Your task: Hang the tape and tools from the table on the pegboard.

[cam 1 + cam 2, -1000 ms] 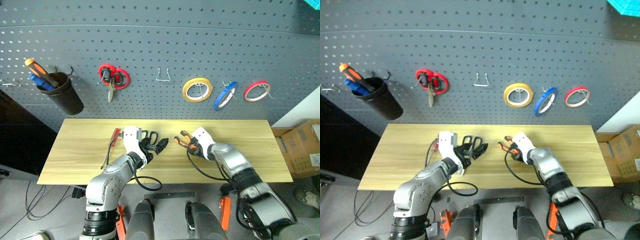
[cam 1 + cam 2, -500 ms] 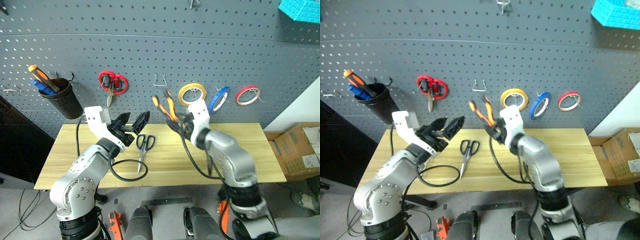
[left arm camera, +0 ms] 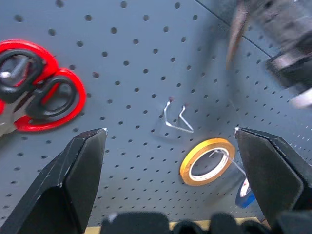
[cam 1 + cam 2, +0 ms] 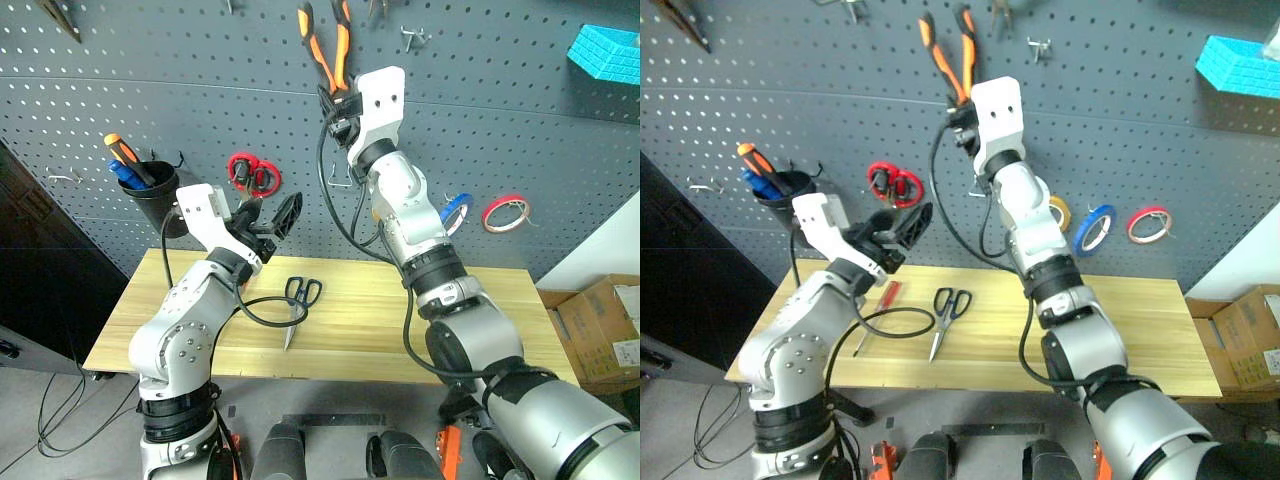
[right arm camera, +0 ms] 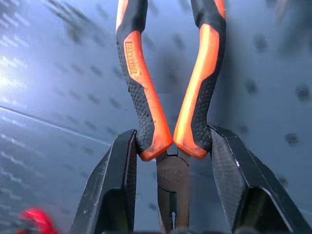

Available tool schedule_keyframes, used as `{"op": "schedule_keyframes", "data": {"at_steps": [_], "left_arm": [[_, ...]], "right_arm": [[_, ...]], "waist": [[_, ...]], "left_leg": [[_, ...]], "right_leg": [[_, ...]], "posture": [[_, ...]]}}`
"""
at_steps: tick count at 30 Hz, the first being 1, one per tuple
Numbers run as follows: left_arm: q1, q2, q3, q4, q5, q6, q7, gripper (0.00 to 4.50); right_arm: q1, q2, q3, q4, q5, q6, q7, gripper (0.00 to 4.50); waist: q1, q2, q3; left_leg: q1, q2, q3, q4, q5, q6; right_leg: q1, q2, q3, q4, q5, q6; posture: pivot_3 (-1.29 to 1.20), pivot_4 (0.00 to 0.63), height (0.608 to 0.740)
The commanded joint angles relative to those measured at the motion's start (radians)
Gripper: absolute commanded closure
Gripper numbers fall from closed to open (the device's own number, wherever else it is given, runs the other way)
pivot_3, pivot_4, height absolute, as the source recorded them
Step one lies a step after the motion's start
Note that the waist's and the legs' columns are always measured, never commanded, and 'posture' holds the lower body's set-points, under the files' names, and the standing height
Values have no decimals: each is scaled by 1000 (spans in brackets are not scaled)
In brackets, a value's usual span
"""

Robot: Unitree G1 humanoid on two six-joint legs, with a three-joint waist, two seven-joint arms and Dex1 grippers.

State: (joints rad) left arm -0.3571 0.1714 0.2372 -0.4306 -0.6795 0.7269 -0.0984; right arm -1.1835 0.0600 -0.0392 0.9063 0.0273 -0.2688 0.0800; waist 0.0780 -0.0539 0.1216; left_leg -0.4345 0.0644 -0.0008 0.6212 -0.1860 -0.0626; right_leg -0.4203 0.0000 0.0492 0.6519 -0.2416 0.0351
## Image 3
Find brown pointed tool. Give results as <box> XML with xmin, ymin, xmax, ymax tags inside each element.
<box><xmin>225</xmin><ymin>0</ymin><xmax>250</xmax><ymax>72</ymax></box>

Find metal peg hook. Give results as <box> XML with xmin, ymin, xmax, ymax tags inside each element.
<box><xmin>208</xmin><ymin>149</ymin><xmax>247</xmax><ymax>176</ymax></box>

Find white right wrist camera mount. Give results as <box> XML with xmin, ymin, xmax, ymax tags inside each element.
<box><xmin>289</xmin><ymin>88</ymin><xmax>312</xmax><ymax>110</ymax></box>

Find blue tape roll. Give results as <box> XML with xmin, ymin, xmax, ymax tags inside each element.
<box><xmin>234</xmin><ymin>177</ymin><xmax>256</xmax><ymax>209</ymax></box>

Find bare metal wire hook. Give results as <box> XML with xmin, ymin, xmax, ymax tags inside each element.
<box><xmin>162</xmin><ymin>97</ymin><xmax>195</xmax><ymax>134</ymax></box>

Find grey pegboard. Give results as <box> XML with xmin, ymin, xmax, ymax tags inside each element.
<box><xmin>0</xmin><ymin>0</ymin><xmax>312</xmax><ymax>229</ymax></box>

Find red and black scissors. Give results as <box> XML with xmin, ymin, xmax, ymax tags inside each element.
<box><xmin>0</xmin><ymin>39</ymin><xmax>87</xmax><ymax>140</ymax></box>

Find yellow tape roll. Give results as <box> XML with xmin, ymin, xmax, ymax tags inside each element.
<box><xmin>179</xmin><ymin>137</ymin><xmax>236</xmax><ymax>187</ymax></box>

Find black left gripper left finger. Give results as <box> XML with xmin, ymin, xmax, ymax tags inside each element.
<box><xmin>0</xmin><ymin>127</ymin><xmax>108</xmax><ymax>234</ymax></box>

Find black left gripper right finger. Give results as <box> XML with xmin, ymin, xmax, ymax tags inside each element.
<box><xmin>234</xmin><ymin>127</ymin><xmax>312</xmax><ymax>228</ymax></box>

